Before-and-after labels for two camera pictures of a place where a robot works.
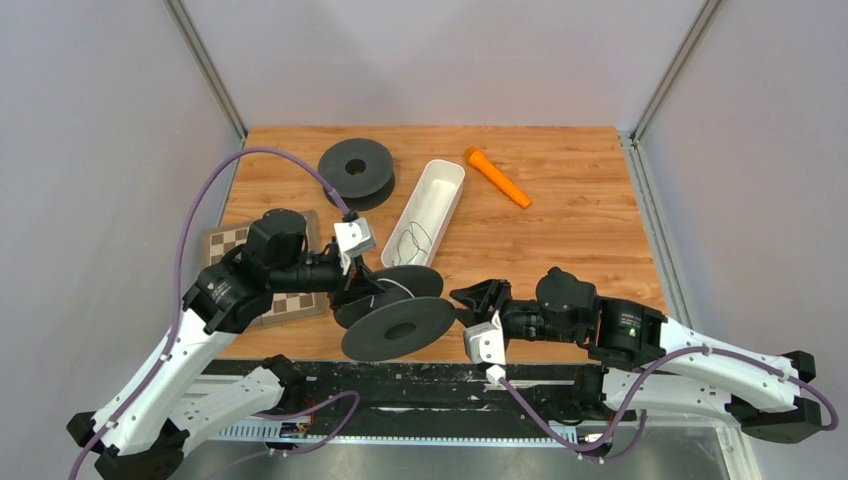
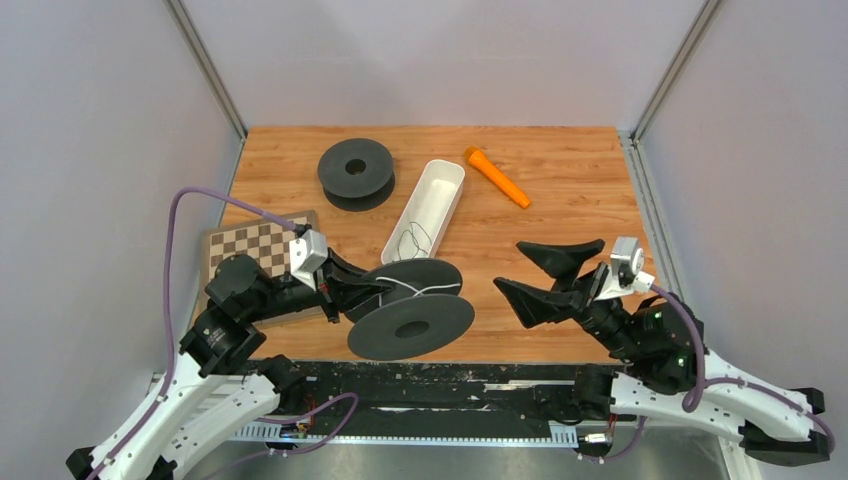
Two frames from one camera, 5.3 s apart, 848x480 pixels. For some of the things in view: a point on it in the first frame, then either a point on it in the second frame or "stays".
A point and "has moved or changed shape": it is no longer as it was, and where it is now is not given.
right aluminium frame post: (700, 27) stays
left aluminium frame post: (180, 17) stays
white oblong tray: (425, 214) stays
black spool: (405, 319) has moved or changed shape
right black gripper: (484, 296) to (534, 305)
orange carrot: (481, 161) stays
